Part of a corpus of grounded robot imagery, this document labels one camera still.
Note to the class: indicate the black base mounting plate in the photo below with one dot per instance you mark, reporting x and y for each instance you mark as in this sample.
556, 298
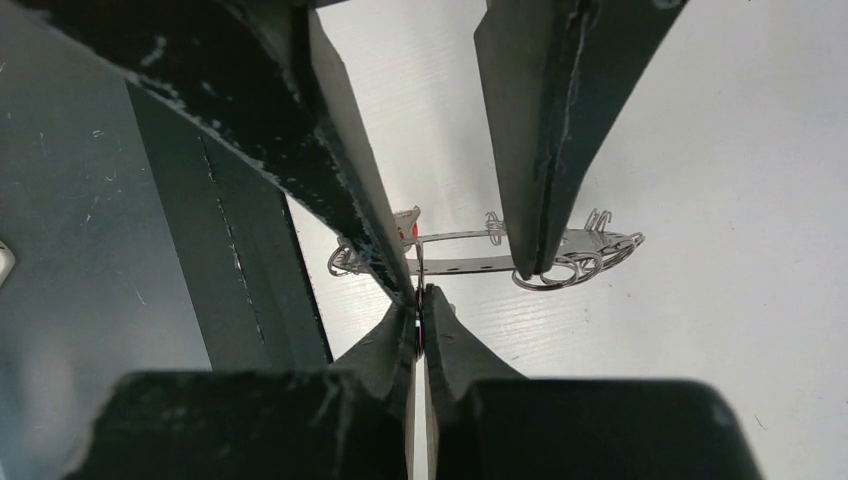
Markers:
237, 247

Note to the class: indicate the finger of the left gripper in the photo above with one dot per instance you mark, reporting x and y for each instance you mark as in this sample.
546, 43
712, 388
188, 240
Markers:
555, 76
264, 80

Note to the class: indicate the red key tag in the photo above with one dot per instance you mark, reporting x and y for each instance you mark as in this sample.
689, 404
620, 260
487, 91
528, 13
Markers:
406, 223

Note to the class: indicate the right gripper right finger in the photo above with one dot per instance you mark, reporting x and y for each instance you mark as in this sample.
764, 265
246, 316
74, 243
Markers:
488, 421

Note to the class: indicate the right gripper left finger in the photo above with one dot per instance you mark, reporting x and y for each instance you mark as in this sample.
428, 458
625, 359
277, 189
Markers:
348, 420

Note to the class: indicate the large metal keyring disc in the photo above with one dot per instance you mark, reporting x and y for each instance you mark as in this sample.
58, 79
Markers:
578, 256

